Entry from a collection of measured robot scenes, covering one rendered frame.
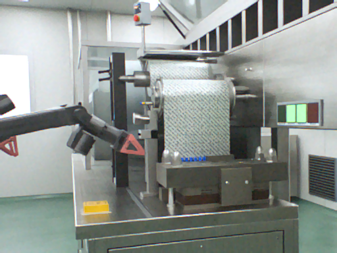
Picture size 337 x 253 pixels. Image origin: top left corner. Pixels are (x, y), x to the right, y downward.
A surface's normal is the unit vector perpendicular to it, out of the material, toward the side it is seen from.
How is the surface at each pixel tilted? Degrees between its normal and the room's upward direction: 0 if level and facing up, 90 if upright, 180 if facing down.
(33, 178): 90
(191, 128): 90
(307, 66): 90
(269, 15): 90
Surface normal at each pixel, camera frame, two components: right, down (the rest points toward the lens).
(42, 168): 0.31, 0.04
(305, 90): -0.95, 0.03
